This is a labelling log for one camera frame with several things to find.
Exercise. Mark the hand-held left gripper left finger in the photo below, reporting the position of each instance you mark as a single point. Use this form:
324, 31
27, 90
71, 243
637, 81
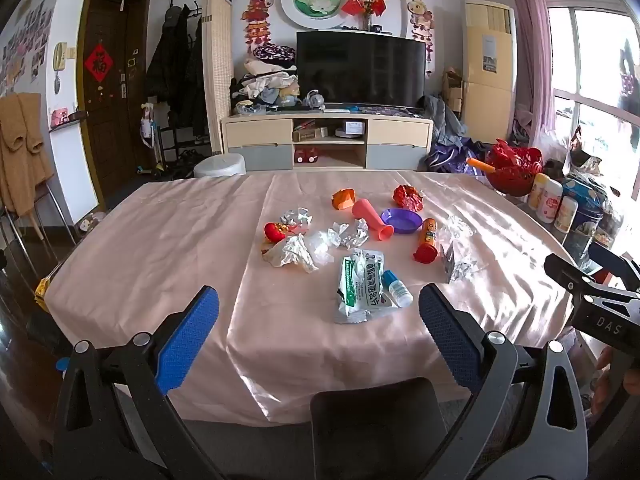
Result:
192, 335

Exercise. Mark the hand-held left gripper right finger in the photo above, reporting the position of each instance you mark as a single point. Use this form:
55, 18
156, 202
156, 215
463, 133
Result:
450, 335

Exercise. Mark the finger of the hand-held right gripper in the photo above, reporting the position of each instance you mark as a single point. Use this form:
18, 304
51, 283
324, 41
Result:
565, 267
615, 256

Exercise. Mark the small bottle with blue cap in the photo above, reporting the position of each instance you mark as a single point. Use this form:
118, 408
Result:
397, 290

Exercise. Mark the clear plastic bag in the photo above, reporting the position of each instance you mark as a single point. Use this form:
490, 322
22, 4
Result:
460, 266
321, 249

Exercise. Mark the orange snack canister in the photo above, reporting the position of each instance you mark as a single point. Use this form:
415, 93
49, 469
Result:
427, 240

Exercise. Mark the white green medicine packet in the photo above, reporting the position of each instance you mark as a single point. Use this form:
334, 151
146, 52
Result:
357, 285

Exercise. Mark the purple plastic bowl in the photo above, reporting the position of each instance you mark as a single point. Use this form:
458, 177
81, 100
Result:
401, 220

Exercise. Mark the white paper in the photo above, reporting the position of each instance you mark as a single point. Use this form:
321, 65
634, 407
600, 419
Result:
292, 255

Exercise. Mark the red small toy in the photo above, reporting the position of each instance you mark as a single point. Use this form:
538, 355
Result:
275, 232

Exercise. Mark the pink plastic cup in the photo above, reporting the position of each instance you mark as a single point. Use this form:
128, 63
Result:
369, 214

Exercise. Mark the red wrapper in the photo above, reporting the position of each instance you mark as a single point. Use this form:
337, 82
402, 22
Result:
406, 196

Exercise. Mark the orange paper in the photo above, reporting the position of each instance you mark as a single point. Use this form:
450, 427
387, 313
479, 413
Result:
347, 199

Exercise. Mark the person's right hand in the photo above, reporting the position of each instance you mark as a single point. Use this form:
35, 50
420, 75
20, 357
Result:
617, 377

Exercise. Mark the blue metal tin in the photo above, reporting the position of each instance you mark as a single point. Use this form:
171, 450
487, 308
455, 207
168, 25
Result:
585, 225

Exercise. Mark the pink satin tablecloth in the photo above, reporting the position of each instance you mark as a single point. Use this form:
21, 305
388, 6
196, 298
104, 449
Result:
200, 240

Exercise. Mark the red plastic basket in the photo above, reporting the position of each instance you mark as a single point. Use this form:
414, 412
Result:
515, 175

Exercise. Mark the black chair back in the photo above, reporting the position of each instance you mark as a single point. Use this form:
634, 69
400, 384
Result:
375, 425

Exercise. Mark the purple bag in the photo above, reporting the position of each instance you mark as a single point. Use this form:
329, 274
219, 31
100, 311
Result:
455, 155

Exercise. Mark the white round stool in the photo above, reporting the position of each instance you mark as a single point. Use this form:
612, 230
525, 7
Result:
220, 165

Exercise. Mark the beige standing air conditioner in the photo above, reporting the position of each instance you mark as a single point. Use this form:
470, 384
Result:
487, 100

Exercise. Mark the grey clothes heap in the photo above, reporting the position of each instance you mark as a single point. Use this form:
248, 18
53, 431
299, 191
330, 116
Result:
442, 117

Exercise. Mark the window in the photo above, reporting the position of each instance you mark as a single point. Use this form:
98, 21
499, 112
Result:
595, 60

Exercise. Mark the white board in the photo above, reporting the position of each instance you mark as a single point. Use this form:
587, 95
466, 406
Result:
75, 170

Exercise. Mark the cardboard boxes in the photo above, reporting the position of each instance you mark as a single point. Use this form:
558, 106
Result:
452, 90

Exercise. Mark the red toy cars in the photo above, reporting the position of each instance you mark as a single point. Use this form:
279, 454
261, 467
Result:
306, 156

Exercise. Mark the beige grey television cabinet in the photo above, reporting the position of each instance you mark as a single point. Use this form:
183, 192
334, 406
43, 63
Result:
257, 132

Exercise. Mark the white children's apron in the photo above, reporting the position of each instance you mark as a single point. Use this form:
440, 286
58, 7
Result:
146, 125

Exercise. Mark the dark brown wooden door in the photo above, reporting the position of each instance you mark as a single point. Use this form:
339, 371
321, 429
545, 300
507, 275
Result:
112, 125

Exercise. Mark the pink curtain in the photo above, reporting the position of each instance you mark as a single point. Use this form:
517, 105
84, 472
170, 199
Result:
532, 45

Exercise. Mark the white box in cabinet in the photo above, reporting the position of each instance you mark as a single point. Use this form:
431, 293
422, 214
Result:
350, 129

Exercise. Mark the brown bathrobe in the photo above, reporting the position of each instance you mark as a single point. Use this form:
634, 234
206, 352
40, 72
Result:
20, 145

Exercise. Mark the pile of clothes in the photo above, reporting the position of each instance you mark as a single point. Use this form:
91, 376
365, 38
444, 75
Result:
267, 85

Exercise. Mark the black hanging coats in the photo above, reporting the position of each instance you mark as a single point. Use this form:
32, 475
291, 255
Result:
170, 70

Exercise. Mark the beige folding screen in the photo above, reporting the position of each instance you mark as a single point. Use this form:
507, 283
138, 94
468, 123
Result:
217, 70

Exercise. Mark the black television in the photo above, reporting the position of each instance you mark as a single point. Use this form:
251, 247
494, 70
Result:
360, 67

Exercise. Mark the red diamond door decoration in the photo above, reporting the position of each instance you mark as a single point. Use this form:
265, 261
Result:
98, 62

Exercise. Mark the red fish hanging decoration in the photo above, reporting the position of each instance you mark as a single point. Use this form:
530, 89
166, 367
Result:
257, 20

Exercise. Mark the red flower decoration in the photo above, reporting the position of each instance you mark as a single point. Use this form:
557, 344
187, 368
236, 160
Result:
367, 5

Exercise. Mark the pink hanging wall decoration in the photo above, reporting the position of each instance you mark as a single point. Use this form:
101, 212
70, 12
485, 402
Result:
420, 17

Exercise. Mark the wall intercom phone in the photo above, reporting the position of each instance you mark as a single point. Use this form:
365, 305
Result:
60, 55

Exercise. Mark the wall photo collage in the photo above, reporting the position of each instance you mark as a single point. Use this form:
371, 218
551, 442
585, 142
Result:
25, 45

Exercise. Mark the round white wall picture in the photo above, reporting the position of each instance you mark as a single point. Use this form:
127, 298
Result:
312, 2

